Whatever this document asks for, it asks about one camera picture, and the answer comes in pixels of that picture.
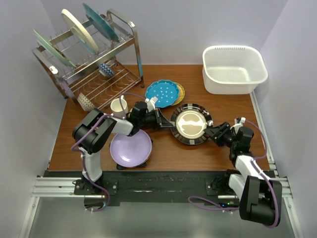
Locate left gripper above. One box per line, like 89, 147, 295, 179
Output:
139, 108, 173, 131

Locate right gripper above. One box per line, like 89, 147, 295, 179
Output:
203, 121, 237, 149

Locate black striped cream plate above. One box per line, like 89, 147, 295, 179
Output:
170, 104, 213, 146

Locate blue polka dot plate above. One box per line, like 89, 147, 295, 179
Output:
145, 80, 179, 108

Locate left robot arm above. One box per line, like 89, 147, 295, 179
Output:
71, 99, 173, 194

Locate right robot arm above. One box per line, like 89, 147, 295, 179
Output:
204, 122, 282, 228

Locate white plastic bin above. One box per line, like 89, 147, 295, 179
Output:
202, 45, 268, 95

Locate yellow patterned plate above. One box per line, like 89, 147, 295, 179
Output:
172, 82, 185, 106

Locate purple plate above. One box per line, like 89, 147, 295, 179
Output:
109, 130, 152, 168

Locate white cup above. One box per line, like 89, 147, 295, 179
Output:
110, 96, 128, 119

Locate grey patterned cup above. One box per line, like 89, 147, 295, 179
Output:
77, 93, 95, 112

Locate blue zigzag bowl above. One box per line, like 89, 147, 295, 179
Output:
99, 63, 115, 77

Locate metal dish rack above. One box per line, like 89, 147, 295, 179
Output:
32, 3, 144, 109

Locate teal plate in rack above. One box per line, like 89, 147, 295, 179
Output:
82, 3, 119, 43

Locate green plate in rack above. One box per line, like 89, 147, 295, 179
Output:
33, 29, 76, 68

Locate cream plate in rack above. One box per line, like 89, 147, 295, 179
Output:
61, 9, 100, 55

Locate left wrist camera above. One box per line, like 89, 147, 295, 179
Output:
145, 96, 158, 112

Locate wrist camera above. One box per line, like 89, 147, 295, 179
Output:
145, 96, 158, 112
234, 117, 246, 126

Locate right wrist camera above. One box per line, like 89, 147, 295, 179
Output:
234, 117, 246, 126

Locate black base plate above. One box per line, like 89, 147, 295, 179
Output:
43, 170, 239, 209

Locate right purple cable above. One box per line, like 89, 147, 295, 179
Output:
188, 119, 282, 228

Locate aluminium rail frame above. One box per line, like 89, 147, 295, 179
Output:
18, 91, 304, 238

